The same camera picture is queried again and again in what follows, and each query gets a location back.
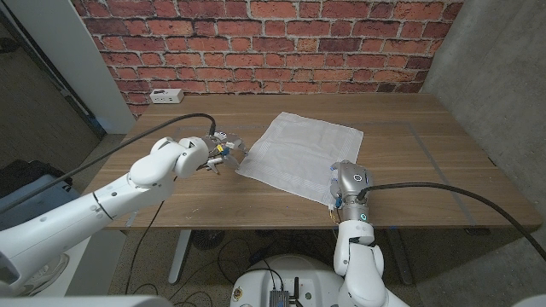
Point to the black bag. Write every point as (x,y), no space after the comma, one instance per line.
(25,170)

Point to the white handkerchief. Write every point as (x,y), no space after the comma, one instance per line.
(298,153)

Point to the small toy plane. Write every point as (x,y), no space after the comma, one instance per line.
(213,163)

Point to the grey sneaker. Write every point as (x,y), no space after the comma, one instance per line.
(47,273)

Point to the black floor fan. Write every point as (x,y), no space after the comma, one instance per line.
(207,239)

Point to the blue storage bin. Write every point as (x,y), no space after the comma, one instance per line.
(25,209)

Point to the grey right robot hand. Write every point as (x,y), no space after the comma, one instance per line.
(354,179)

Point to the white table leg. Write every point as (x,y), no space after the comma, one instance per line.
(179,256)

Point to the small grey electronics box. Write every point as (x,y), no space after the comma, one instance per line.
(279,298)

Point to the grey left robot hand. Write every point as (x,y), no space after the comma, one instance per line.
(228,143)

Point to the white power strip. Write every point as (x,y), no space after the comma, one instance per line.
(166,96)

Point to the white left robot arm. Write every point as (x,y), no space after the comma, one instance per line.
(85,213)

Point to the red brick print backdrop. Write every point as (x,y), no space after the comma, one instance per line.
(264,42)

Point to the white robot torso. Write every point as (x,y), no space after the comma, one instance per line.
(307,277)

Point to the white wall panel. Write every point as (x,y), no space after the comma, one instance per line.
(64,42)

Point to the black antenna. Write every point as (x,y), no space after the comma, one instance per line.
(296,290)

